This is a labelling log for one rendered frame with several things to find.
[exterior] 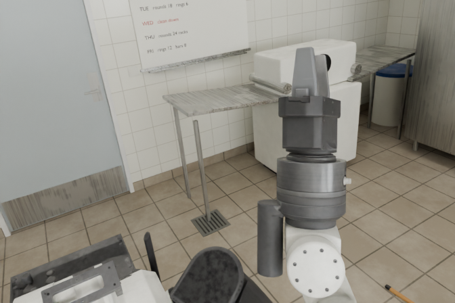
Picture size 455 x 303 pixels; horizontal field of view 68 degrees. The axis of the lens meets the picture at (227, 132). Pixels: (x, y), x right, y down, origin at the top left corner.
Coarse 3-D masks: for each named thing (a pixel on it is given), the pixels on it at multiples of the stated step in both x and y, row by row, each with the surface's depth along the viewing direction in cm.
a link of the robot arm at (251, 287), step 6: (246, 276) 58; (246, 282) 57; (252, 282) 58; (246, 288) 56; (252, 288) 56; (258, 288) 57; (240, 294) 57; (246, 294) 55; (252, 294) 55; (258, 294) 56; (264, 294) 57; (240, 300) 54; (246, 300) 54; (252, 300) 55; (258, 300) 55; (264, 300) 55; (270, 300) 57
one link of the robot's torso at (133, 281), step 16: (112, 240) 67; (144, 240) 61; (64, 256) 64; (80, 256) 64; (96, 256) 63; (112, 256) 63; (128, 256) 62; (32, 272) 61; (48, 272) 60; (64, 272) 60; (80, 272) 60; (128, 272) 59; (144, 272) 59; (16, 288) 58; (32, 288) 56; (128, 288) 56; (144, 288) 55; (160, 288) 57
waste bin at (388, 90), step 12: (384, 72) 393; (396, 72) 389; (384, 84) 394; (396, 84) 387; (408, 84) 387; (384, 96) 400; (396, 96) 394; (408, 96) 396; (372, 108) 421; (384, 108) 406; (396, 108) 401; (372, 120) 427; (384, 120) 413; (396, 120) 408
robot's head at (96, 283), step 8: (64, 280) 44; (88, 280) 44; (96, 280) 44; (40, 288) 43; (72, 288) 43; (80, 288) 43; (88, 288) 43; (96, 288) 44; (24, 296) 42; (32, 296) 42; (40, 296) 42; (56, 296) 42; (64, 296) 42; (72, 296) 42; (80, 296) 43; (104, 296) 43
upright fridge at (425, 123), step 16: (432, 0) 289; (448, 0) 278; (432, 16) 293; (448, 16) 282; (432, 32) 297; (448, 32) 285; (416, 48) 313; (432, 48) 300; (448, 48) 288; (416, 64) 317; (432, 64) 304; (448, 64) 292; (416, 80) 321; (432, 80) 308; (448, 80) 296; (416, 96) 326; (432, 96) 312; (448, 96) 300; (416, 112) 330; (432, 112) 317; (448, 112) 303; (416, 128) 335; (432, 128) 321; (448, 128) 307; (416, 144) 352; (432, 144) 325; (448, 144) 311
